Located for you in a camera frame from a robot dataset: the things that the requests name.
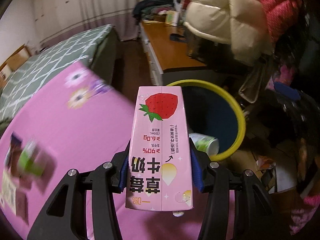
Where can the small cardboard box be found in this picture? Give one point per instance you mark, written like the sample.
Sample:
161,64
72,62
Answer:
9,192

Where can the wooden headboard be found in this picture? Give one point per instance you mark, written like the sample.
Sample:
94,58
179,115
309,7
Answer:
17,59

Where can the pink strawberry milk carton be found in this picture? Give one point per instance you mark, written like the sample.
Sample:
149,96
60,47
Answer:
159,177

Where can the pink floral bed sheet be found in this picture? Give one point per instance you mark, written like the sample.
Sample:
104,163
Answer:
83,138

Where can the yellow rim trash bin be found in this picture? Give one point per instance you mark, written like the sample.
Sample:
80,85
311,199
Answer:
212,111

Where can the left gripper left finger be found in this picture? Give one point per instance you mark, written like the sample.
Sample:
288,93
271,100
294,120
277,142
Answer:
63,216

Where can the green plaid bed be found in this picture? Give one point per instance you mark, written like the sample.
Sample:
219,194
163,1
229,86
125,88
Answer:
98,49

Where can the green label plastic bottle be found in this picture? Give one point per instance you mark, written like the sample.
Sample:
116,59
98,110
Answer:
33,159

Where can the wooden desk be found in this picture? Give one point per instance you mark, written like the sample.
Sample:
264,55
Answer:
168,60

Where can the red garment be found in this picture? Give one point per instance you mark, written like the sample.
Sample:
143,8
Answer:
280,15

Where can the white puffer jacket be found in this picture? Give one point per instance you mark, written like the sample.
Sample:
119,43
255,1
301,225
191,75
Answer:
241,24

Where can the striped pink curtain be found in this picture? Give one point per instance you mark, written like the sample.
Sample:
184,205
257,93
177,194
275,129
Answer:
57,20

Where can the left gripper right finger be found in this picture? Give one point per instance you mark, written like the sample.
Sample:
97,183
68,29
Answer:
237,202

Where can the clothes heap on desk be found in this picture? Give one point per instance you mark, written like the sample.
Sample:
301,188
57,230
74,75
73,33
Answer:
146,9

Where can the cream paper cup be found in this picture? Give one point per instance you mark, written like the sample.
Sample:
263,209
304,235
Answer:
205,143

